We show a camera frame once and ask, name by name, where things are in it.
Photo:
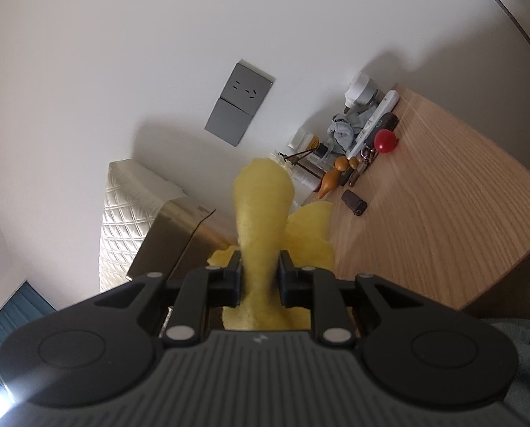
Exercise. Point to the brown cylindrical case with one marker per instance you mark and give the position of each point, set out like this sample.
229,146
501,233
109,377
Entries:
354,202

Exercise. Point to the dark hair brush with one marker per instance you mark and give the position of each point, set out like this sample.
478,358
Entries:
382,126

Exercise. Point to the white quilted headboard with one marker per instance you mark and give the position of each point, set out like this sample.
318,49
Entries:
127,213

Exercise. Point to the grey crumpled cloth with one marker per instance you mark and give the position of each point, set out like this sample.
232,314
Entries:
346,131

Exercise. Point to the red ball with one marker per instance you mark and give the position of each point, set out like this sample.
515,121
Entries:
386,141

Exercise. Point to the white medicine box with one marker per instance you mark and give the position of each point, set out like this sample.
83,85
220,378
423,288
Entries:
304,140

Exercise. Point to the gold bedside cabinet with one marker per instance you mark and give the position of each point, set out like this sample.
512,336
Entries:
171,242

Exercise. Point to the blue curtain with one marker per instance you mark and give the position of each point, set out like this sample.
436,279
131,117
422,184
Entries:
6,333

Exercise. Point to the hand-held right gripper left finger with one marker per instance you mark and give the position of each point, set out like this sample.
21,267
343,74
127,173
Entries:
234,275

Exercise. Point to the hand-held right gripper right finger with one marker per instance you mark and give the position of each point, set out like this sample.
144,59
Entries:
284,278

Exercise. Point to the teal blanket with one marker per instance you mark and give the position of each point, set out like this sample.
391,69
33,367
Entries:
520,356

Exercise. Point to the grey wall socket panel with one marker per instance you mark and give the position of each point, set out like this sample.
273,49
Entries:
239,103

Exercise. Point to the yellow cleaning cloth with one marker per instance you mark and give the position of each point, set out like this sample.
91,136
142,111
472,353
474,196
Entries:
262,231

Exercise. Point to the orange gourd pendant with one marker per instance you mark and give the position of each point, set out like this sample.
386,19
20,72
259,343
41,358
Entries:
331,175

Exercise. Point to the white thermometer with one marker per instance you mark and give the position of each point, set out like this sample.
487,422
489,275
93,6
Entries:
374,122

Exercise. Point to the white plug adapter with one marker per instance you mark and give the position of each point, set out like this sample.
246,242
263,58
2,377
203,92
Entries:
361,93

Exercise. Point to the key bunch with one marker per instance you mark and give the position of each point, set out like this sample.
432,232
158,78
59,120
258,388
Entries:
363,160

